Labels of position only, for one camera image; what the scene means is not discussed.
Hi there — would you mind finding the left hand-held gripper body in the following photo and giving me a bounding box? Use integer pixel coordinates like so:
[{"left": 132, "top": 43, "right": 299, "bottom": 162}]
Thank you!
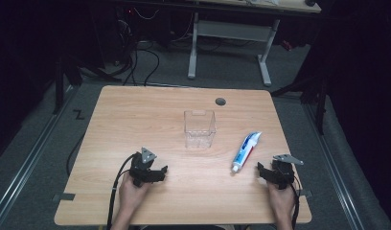
[{"left": 128, "top": 147, "right": 158, "bottom": 188}]

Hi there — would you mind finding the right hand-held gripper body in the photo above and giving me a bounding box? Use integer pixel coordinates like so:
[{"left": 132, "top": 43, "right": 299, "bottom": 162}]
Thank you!
[{"left": 268, "top": 153, "right": 305, "bottom": 191}]

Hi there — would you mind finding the blue and white toothpaste tube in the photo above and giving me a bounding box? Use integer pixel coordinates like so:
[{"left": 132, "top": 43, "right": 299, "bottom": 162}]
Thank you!
[{"left": 230, "top": 130, "right": 263, "bottom": 174}]

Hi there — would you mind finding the clear plastic container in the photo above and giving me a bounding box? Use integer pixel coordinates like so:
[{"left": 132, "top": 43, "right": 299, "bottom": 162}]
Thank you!
[{"left": 183, "top": 109, "right": 217, "bottom": 150}]

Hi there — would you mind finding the person's right hand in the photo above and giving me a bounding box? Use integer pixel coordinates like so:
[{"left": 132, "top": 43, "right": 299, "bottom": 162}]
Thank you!
[{"left": 267, "top": 182, "right": 297, "bottom": 222}]

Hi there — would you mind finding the person's left hand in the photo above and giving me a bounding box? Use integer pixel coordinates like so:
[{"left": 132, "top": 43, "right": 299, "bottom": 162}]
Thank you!
[{"left": 119, "top": 172, "right": 150, "bottom": 213}]

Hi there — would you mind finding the black metal stand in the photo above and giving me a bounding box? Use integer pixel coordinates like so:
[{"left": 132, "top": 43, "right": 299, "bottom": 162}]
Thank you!
[
  {"left": 52, "top": 55, "right": 123, "bottom": 115},
  {"left": 270, "top": 71, "right": 330, "bottom": 136}
]

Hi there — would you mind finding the black zigzag floor tape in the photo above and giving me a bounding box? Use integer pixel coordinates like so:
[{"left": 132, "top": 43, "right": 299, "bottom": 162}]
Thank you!
[{"left": 72, "top": 108, "right": 86, "bottom": 121}]

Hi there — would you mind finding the white-legged background desk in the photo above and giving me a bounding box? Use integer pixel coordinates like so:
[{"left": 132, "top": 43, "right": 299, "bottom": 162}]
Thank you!
[{"left": 186, "top": 0, "right": 322, "bottom": 87}]

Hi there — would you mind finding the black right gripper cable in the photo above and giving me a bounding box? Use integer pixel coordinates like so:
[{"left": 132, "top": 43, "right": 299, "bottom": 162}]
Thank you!
[{"left": 288, "top": 174, "right": 302, "bottom": 230}]

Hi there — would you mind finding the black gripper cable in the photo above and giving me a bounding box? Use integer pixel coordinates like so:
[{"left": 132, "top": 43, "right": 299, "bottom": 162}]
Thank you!
[
  {"left": 105, "top": 153, "right": 136, "bottom": 230},
  {"left": 288, "top": 174, "right": 302, "bottom": 230}
]

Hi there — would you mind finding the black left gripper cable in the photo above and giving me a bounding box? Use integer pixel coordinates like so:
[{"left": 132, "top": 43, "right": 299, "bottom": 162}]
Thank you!
[{"left": 105, "top": 153, "right": 136, "bottom": 230}]

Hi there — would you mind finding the metal floor rail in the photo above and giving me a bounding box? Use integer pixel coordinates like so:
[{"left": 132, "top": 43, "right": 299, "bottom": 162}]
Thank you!
[
  {"left": 303, "top": 103, "right": 366, "bottom": 230},
  {"left": 0, "top": 85, "right": 77, "bottom": 226}
]

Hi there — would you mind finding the thin black floor cable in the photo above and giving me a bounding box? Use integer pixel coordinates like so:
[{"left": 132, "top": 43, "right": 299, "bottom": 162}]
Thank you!
[{"left": 65, "top": 131, "right": 86, "bottom": 177}]

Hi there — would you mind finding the bundle of black floor cables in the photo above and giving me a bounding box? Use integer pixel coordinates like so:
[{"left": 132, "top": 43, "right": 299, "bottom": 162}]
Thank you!
[{"left": 118, "top": 18, "right": 161, "bottom": 87}]

